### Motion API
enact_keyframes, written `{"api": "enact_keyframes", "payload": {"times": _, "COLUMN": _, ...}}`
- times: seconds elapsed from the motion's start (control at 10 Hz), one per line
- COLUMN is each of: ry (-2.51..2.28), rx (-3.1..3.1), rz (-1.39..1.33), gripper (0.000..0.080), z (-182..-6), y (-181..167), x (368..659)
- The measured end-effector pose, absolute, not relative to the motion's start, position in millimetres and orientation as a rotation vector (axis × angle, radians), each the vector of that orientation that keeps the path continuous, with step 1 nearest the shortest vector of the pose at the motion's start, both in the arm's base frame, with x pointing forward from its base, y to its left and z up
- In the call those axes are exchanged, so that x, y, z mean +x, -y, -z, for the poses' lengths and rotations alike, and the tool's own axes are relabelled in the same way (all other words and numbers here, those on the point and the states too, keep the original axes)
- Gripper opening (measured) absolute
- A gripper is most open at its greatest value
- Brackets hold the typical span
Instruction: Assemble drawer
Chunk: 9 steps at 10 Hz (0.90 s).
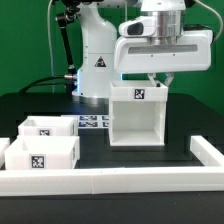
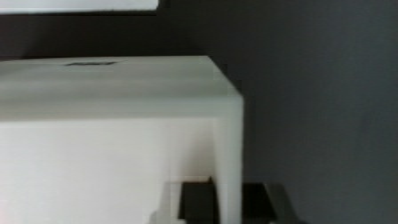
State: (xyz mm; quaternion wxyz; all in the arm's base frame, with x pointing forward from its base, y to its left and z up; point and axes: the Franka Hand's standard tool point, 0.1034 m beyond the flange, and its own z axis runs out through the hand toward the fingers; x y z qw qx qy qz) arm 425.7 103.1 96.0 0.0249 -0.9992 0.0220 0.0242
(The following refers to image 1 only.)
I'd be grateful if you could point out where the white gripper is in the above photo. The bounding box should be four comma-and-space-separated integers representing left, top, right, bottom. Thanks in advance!
114, 30, 213, 87

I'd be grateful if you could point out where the white drawer cabinet frame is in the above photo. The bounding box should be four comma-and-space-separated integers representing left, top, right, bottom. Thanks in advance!
109, 80, 168, 146

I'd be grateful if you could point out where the white front drawer box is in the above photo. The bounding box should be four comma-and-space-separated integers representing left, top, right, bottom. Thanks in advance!
5, 136, 80, 170

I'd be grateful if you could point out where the white drawer box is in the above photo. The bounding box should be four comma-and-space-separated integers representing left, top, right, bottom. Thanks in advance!
5, 136, 80, 170
18, 116, 78, 136

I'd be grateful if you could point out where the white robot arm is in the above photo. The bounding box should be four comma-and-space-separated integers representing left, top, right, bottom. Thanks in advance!
55, 0, 213, 102

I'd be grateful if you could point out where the white rear drawer box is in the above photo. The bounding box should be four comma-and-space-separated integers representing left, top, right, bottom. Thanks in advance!
18, 116, 78, 136

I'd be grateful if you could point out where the white fiducial marker sheet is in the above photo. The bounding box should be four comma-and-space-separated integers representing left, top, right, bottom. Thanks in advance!
71, 115, 109, 129

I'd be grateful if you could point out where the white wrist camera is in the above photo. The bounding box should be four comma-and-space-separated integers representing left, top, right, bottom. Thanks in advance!
119, 16, 156, 37

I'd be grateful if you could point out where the white right fence rail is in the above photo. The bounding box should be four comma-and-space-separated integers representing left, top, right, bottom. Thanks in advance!
190, 136, 224, 167

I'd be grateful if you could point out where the white fence rail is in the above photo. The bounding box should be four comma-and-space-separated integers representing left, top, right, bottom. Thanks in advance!
0, 138, 10, 168
0, 167, 224, 196
190, 136, 224, 167

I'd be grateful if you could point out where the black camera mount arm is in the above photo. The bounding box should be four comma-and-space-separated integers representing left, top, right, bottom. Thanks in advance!
56, 6, 78, 92

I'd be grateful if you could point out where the white front fence rail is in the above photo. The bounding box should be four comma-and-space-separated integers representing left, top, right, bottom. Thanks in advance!
0, 167, 224, 196

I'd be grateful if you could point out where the black base cable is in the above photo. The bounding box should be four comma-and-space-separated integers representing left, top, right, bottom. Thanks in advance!
18, 75, 76, 94

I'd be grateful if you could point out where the white hanging cable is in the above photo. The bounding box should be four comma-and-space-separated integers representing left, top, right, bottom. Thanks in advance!
46, 0, 56, 94

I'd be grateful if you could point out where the white left fence rail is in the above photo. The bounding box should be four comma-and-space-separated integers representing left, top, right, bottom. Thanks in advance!
0, 138, 10, 168

